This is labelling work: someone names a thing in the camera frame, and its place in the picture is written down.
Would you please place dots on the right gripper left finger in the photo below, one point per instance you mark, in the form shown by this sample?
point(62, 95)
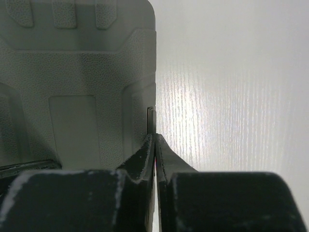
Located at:
point(38, 198)

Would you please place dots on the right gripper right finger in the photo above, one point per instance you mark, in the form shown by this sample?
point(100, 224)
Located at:
point(193, 201)

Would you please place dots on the grey plastic tool case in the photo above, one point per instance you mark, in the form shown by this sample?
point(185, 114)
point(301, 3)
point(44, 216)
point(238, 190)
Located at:
point(76, 80)

